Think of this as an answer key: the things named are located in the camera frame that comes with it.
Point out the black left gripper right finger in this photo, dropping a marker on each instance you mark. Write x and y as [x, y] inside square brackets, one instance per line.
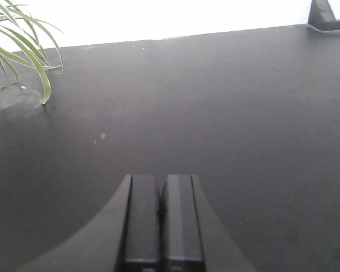
[193, 238]

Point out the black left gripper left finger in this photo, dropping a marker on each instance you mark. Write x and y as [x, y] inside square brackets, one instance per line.
[123, 236]

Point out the green spider plant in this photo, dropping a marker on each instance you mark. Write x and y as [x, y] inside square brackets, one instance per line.
[21, 28]

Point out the black stand base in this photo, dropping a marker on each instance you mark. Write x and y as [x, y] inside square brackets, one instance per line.
[321, 16]

